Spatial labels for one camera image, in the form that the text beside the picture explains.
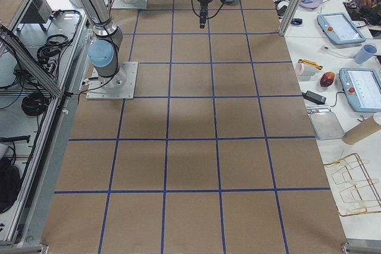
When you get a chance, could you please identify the grey electrical box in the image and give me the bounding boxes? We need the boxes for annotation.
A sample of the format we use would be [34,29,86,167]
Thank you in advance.
[17,0,52,31]

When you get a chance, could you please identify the black power adapter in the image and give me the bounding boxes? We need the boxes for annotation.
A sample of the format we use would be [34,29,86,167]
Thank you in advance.
[302,90,326,105]

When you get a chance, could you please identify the teach pendant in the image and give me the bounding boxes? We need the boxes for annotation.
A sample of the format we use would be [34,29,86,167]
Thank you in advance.
[339,68,380,112]
[316,12,366,45]

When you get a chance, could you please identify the pink cup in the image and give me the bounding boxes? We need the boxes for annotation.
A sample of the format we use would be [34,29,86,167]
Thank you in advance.
[295,62,319,77]

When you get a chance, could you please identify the gold wire rack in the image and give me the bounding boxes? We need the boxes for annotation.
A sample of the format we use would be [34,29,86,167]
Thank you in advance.
[324,153,380,217]

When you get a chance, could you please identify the clear plastic tray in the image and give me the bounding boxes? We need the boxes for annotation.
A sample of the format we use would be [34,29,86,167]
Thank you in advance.
[306,105,344,140]

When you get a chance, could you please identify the purple plate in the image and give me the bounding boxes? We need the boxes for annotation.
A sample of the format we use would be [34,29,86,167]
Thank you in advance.
[299,0,323,9]

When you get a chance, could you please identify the teach pendant near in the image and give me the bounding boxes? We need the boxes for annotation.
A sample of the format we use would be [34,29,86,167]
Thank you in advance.
[339,68,380,112]

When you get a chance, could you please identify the light blue cup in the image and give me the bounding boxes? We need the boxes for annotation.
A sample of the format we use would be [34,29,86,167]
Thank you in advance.
[354,44,377,64]

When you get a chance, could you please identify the small blue device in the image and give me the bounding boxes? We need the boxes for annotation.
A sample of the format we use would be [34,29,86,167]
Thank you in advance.
[291,18,303,26]

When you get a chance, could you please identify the teach pendant far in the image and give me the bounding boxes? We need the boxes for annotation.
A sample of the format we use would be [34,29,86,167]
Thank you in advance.
[316,12,366,45]

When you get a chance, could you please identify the cardboard tube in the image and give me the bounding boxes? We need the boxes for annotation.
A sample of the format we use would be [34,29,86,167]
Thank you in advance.
[342,112,380,145]

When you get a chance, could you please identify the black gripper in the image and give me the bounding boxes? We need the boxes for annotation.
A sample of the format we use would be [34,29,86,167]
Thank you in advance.
[197,0,213,29]

